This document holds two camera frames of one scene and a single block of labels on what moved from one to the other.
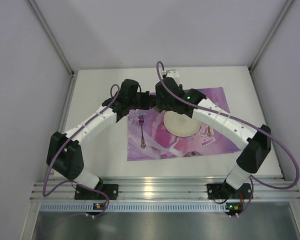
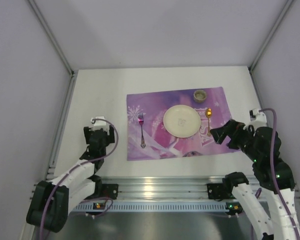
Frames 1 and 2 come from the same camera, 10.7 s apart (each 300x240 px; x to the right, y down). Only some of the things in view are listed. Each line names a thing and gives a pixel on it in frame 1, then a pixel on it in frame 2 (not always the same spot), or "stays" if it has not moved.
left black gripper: [145, 100] → [97, 134]
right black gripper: [161, 99] → [232, 134]
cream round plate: [180, 125] stays
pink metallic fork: [141, 119] stays
